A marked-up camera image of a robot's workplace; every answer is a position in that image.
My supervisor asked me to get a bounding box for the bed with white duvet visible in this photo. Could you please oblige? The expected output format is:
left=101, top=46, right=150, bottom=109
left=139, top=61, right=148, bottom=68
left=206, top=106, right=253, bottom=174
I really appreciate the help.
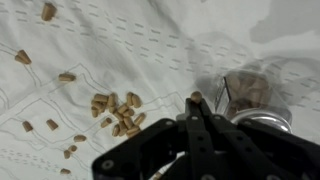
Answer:
left=0, top=0, right=320, bottom=180

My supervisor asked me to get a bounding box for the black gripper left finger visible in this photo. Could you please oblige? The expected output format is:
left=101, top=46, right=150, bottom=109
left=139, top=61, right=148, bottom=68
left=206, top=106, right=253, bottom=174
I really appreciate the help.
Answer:
left=91, top=98, right=214, bottom=180

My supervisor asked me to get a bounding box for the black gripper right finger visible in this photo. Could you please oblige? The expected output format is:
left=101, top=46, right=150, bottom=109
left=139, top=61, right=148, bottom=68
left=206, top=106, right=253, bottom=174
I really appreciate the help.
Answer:
left=200, top=98, right=320, bottom=180

